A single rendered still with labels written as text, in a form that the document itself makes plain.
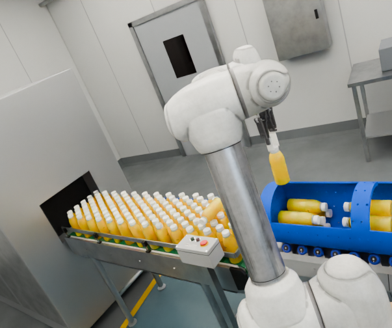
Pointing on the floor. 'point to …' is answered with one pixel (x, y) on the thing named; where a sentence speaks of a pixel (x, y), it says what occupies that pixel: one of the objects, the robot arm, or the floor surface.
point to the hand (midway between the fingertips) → (272, 142)
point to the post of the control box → (220, 297)
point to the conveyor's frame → (103, 250)
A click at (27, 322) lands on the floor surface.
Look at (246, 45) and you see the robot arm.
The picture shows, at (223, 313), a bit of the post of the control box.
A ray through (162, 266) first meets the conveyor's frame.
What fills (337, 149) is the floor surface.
